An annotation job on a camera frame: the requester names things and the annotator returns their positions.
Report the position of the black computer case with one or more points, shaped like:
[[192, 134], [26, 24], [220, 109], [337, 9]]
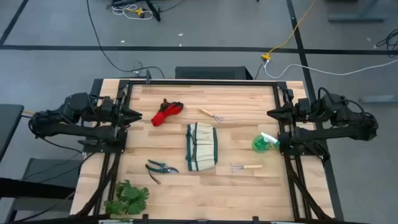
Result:
[[213, 73]]

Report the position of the grey metal stand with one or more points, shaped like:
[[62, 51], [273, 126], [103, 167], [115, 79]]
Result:
[[53, 169]]

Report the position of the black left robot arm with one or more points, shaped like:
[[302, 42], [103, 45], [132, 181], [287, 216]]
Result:
[[77, 130]]

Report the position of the green pruning shears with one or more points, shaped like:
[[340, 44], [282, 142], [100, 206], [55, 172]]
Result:
[[161, 169]]

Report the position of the green artificial plant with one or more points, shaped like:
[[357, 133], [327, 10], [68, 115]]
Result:
[[129, 197]]

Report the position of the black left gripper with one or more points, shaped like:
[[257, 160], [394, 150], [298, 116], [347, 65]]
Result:
[[115, 110]]

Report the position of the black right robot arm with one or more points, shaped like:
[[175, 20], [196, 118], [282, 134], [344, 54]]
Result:
[[342, 132]]

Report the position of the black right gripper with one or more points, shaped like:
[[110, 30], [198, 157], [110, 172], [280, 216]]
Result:
[[295, 111]]

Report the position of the black tripod leg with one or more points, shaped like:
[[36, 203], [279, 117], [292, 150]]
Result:
[[154, 11]]

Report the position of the red gardening gloves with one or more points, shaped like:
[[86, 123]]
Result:
[[166, 112]]

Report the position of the green spray bottle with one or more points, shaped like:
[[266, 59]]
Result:
[[261, 143]]

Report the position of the black aluminium table frame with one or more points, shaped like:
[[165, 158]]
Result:
[[202, 83]]

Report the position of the grey desk foot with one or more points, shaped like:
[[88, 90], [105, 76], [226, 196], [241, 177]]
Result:
[[379, 99], [357, 18]]

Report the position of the black side table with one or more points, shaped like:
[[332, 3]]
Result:
[[9, 124]]

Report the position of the beige green gardening bag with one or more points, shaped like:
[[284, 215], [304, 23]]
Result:
[[202, 146]]

